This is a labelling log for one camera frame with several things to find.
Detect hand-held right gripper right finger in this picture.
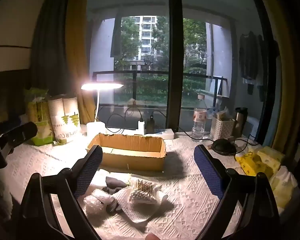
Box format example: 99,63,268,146
194,144,282,240

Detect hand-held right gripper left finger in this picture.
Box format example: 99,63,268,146
16,144,103,240

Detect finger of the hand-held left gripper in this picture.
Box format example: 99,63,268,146
0,121,38,145

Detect grey dotted glove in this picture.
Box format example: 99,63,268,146
105,197,121,213
101,176,130,195

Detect clear plastic bag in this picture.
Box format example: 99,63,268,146
84,189,115,215

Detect cardboard box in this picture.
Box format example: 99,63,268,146
87,133,167,172

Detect white foam cloth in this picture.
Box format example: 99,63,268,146
112,187,170,223

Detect green snack packet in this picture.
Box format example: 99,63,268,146
24,88,55,146

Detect black round device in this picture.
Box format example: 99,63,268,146
212,139,237,155

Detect yellow printed tissue bag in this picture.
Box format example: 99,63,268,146
235,152,262,176

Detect white textured tablecloth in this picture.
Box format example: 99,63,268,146
5,129,300,240

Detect white perforated holder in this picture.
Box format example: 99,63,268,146
211,116,235,141

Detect clear water bottle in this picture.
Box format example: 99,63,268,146
191,94,207,140

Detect white paper cup package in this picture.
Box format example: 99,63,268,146
48,94,82,145

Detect white power strip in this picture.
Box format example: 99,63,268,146
154,128,175,140

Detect cotton swab bag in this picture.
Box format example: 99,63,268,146
128,179,157,204

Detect paper sachets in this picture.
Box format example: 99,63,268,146
216,107,232,121

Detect dark thermos cup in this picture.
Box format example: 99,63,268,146
234,107,248,137

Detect pale yellow tissue pack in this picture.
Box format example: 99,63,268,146
255,146,286,172

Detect white tissue pack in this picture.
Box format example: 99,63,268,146
269,166,300,208

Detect grey curtain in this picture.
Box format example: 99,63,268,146
31,0,73,101

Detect white desk lamp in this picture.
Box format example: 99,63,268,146
81,82,124,137

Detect yellow curtain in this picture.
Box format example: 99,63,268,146
65,0,97,126
255,0,300,151

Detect black balcony railing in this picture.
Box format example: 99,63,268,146
92,70,228,101

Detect hanging dark clothes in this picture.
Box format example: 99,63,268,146
239,31,280,102

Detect black table cable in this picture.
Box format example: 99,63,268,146
175,129,215,143

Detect black charger cable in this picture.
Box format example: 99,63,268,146
107,107,143,131

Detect dark window frame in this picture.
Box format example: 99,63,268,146
166,0,185,131

